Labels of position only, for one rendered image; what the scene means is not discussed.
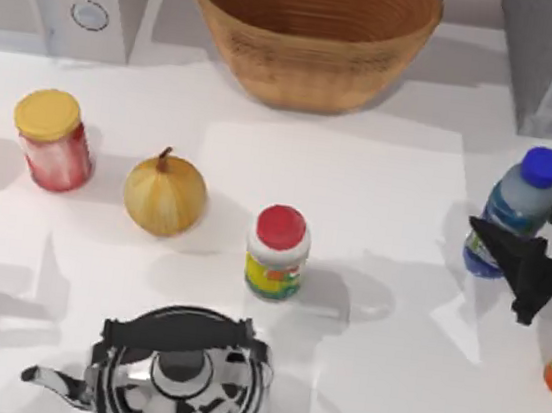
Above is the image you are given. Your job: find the blue bottle with blue cap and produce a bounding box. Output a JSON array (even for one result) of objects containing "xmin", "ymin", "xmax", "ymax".
[{"xmin": 459, "ymin": 138, "xmax": 552, "ymax": 288}]

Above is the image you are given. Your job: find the white jar with red lid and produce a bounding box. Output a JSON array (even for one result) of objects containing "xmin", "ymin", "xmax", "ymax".
[{"xmin": 238, "ymin": 200, "xmax": 317, "ymax": 308}]

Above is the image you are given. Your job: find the brown woven basket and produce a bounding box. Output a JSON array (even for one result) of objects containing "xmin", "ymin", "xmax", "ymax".
[{"xmin": 179, "ymin": 0, "xmax": 445, "ymax": 129}]

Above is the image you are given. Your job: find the yellow onion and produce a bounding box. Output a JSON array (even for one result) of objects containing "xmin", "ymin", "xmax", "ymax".
[{"xmin": 118, "ymin": 141, "xmax": 213, "ymax": 244}]

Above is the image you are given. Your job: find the shiny metal kettle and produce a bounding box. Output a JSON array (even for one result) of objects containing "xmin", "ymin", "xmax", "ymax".
[{"xmin": 16, "ymin": 286, "xmax": 282, "ymax": 413}]

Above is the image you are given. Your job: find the red jar with yellow lid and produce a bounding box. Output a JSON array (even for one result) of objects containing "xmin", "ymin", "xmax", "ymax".
[{"xmin": 5, "ymin": 84, "xmax": 103, "ymax": 197}]

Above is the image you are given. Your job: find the small grey microwave knob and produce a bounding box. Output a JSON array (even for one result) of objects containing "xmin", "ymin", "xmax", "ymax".
[{"xmin": 67, "ymin": 0, "xmax": 113, "ymax": 35}]

